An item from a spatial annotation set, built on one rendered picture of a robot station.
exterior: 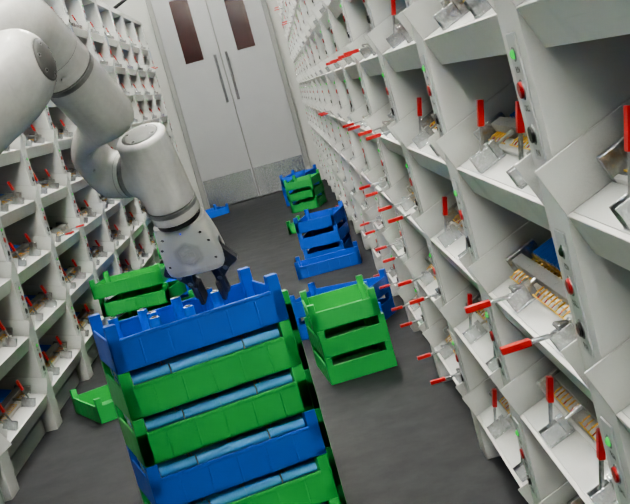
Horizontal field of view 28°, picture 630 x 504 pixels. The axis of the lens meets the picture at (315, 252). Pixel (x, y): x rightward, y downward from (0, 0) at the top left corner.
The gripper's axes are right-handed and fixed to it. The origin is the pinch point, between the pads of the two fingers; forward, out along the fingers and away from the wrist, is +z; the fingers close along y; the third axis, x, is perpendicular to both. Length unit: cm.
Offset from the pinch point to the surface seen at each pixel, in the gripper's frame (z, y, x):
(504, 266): -4, 51, -19
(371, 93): 29, 16, 115
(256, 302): 0.5, 8.8, -6.5
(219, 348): 4.2, 1.5, -11.7
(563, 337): -22, 60, -60
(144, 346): -2.6, -8.4, -16.0
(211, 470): 19.5, -4.2, -23.6
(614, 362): -35, 65, -81
